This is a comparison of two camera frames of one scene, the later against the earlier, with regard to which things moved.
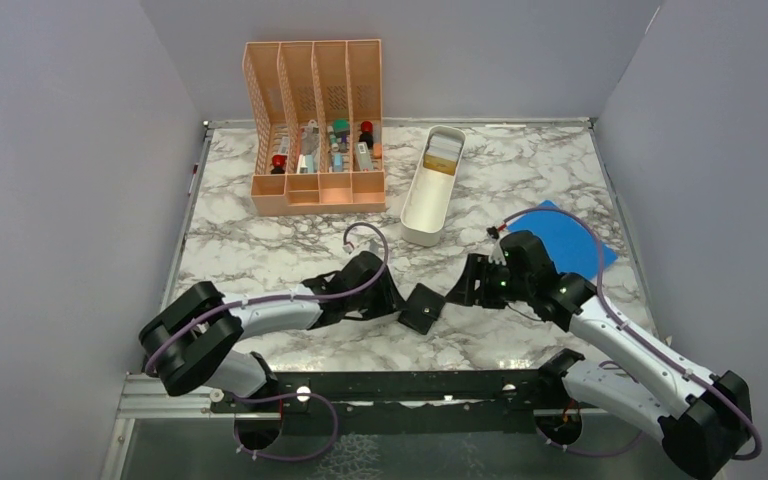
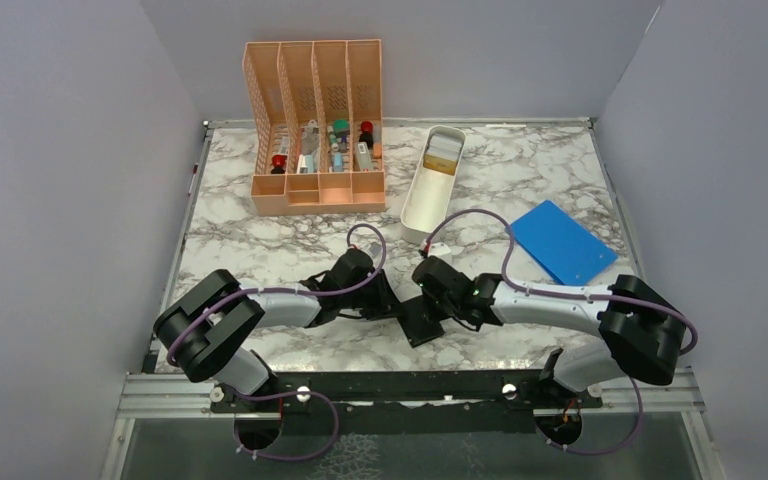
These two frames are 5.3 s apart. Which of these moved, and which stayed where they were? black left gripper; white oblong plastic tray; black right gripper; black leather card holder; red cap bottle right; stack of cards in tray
Moved: black right gripper; black leather card holder
Stayed: red cap bottle right; stack of cards in tray; black left gripper; white oblong plastic tray
